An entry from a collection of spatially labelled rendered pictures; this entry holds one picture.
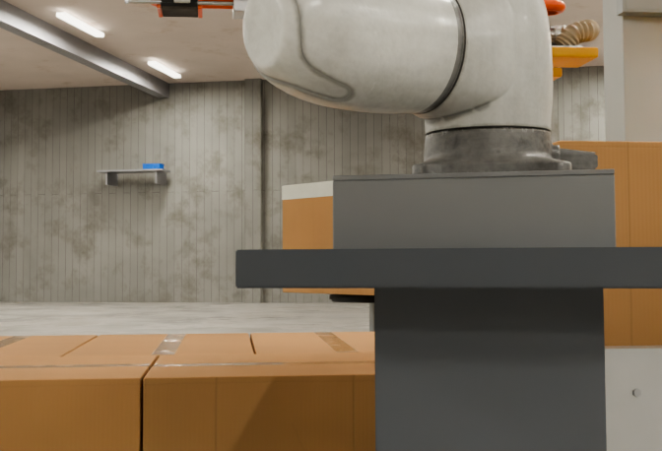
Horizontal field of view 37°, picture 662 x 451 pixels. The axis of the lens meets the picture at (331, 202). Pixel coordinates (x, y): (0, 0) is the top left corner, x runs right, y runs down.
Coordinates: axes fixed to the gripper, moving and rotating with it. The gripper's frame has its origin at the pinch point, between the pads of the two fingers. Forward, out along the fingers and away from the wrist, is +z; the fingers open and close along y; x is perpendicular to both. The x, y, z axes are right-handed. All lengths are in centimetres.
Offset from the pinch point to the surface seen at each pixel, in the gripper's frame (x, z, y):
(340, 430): -27, 79, -18
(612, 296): -76, 57, -18
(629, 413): -72, 75, -33
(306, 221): -37, 36, 171
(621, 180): -78, 37, -18
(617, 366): -70, 68, -33
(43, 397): 22, 73, -18
